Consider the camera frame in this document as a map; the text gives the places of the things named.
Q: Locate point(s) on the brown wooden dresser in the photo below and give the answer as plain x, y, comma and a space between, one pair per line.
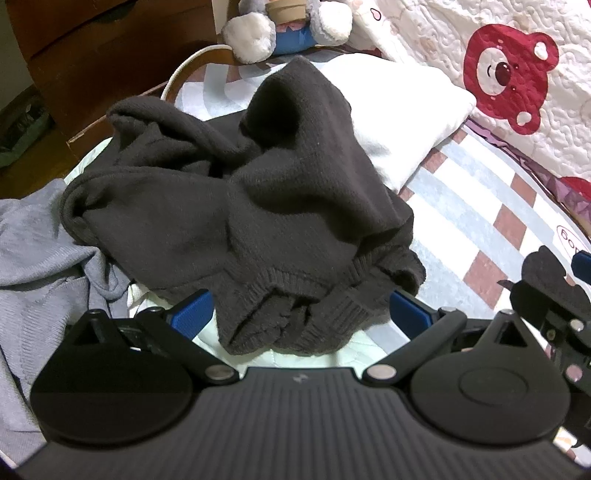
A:
92, 46

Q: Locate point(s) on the white bear-print quilt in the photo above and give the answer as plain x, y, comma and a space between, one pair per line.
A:
508, 27

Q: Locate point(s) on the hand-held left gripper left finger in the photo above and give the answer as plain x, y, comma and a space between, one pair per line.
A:
194, 314

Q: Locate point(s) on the curved bed frame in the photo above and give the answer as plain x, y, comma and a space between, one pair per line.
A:
189, 62

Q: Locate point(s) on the white pillow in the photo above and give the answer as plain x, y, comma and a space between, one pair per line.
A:
406, 106

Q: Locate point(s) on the black fuzzy cloth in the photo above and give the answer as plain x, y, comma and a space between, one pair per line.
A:
547, 270

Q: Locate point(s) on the dark brown knit sweater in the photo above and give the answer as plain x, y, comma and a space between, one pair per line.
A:
277, 207

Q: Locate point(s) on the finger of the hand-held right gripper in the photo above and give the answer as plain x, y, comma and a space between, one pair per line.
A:
535, 311
582, 265

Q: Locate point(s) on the checked fleece blanket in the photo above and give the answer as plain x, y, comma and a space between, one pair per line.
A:
471, 217

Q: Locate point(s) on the grey knit garment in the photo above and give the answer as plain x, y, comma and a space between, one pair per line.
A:
32, 249

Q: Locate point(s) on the dull green bundle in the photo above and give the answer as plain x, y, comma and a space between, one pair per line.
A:
23, 138

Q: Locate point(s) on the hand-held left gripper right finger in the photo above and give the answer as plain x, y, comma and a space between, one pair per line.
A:
411, 309

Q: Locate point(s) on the grey plush rabbit toy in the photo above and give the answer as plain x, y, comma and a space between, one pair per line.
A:
249, 34

